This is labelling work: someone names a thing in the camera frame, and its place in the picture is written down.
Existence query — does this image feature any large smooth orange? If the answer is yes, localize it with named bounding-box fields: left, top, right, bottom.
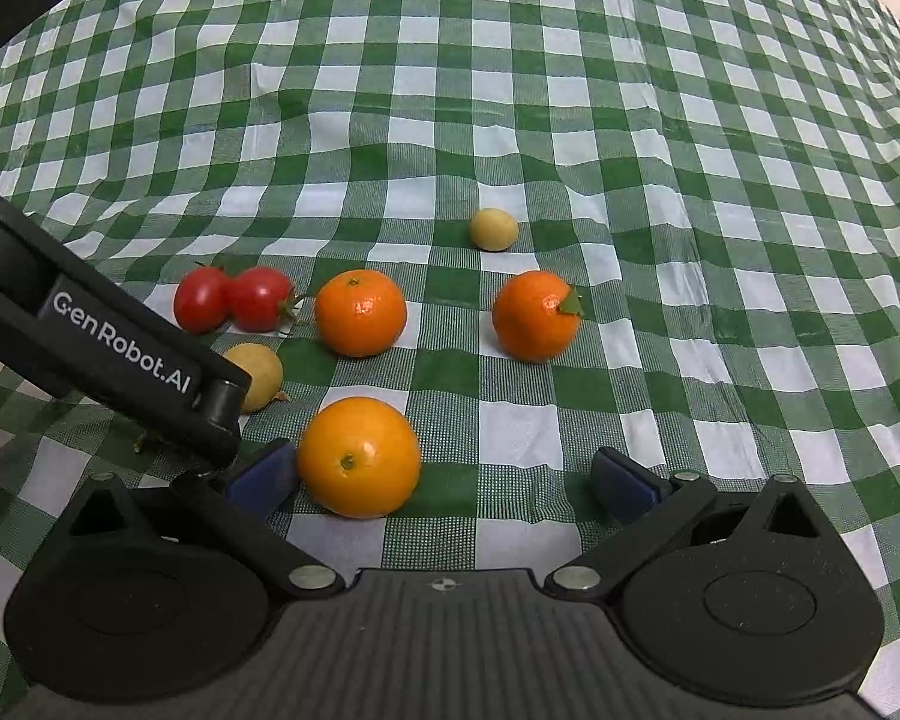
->
left=297, top=397, right=422, bottom=519

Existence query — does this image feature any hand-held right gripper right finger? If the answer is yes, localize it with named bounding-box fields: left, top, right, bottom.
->
left=546, top=448, right=827, bottom=599

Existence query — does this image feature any green white checked tablecloth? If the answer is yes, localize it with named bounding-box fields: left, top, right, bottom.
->
left=0, top=0, right=900, bottom=698

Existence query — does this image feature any red cherry tomato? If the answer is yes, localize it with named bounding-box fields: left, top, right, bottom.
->
left=173, top=262, right=232, bottom=335
left=227, top=267, right=305, bottom=334

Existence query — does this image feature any yellow fruit with stem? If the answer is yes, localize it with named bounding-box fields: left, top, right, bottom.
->
left=222, top=343, right=289, bottom=414

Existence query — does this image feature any small round yellow fruit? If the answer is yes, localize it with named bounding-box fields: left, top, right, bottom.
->
left=470, top=209, right=518, bottom=251

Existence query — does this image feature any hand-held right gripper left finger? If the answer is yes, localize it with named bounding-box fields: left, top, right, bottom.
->
left=67, top=439, right=346, bottom=601

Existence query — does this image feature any orange tangerine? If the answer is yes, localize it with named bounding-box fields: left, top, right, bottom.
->
left=314, top=269, right=408, bottom=358
left=492, top=270, right=587, bottom=363

